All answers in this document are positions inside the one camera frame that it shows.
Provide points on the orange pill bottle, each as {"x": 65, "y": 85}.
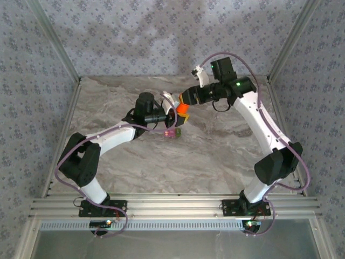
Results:
{"x": 182, "y": 109}

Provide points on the pink pill container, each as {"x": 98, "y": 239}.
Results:
{"x": 169, "y": 133}

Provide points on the aluminium frame post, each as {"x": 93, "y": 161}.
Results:
{"x": 55, "y": 40}
{"x": 293, "y": 40}

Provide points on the aluminium mounting rail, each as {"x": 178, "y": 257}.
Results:
{"x": 172, "y": 206}

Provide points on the floral fabric backdrop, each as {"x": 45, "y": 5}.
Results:
{"x": 172, "y": 27}

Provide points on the small circuit board with LED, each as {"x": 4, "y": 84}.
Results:
{"x": 252, "y": 224}
{"x": 101, "y": 223}

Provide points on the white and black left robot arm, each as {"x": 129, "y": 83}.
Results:
{"x": 116, "y": 136}

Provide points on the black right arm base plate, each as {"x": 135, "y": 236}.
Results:
{"x": 231, "y": 209}

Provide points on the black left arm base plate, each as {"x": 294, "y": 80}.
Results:
{"x": 118, "y": 207}

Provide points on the grey metal sheet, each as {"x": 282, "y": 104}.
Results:
{"x": 172, "y": 245}

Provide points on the aluminium table side rail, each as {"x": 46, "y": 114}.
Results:
{"x": 71, "y": 108}
{"x": 277, "y": 108}

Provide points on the green pill container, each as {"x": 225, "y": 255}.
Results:
{"x": 178, "y": 132}

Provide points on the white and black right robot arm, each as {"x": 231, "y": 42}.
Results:
{"x": 256, "y": 116}

